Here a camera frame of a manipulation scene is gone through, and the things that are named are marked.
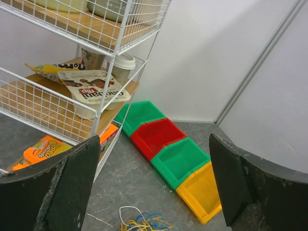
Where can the yogurt multipack carton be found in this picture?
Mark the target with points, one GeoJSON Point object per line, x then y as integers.
{"type": "Point", "coordinates": [87, 87]}

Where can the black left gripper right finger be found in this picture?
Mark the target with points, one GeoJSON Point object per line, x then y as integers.
{"type": "Point", "coordinates": [257, 194]}

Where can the green plastic bin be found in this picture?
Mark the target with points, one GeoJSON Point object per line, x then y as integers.
{"type": "Point", "coordinates": [138, 114]}
{"type": "Point", "coordinates": [177, 161]}

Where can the yellow plastic bin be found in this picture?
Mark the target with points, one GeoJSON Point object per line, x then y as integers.
{"type": "Point", "coordinates": [199, 191]}

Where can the red plastic bin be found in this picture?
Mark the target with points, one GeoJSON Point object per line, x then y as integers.
{"type": "Point", "coordinates": [150, 138]}

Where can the far green plastic bin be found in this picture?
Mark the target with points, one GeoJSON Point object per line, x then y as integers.
{"type": "Point", "coordinates": [138, 114]}

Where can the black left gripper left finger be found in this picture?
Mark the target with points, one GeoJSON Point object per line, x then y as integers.
{"type": "Point", "coordinates": [51, 195]}

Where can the orange purple box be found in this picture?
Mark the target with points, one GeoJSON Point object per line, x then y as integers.
{"type": "Point", "coordinates": [107, 136]}

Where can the paper cup with lid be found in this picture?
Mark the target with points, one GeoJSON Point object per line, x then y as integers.
{"type": "Point", "coordinates": [122, 67]}

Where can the white wire shelf rack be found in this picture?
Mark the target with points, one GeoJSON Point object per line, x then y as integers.
{"type": "Point", "coordinates": [103, 32]}

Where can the near green plastic bin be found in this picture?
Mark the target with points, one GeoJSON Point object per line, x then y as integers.
{"type": "Point", "coordinates": [177, 161]}

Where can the light green pump bottle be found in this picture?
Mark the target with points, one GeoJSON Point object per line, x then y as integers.
{"type": "Point", "coordinates": [72, 6]}

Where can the orange sponge pack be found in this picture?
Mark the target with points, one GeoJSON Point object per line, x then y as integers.
{"type": "Point", "coordinates": [47, 147]}

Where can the yellow snack bag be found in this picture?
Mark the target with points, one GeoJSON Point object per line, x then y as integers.
{"type": "Point", "coordinates": [49, 71]}

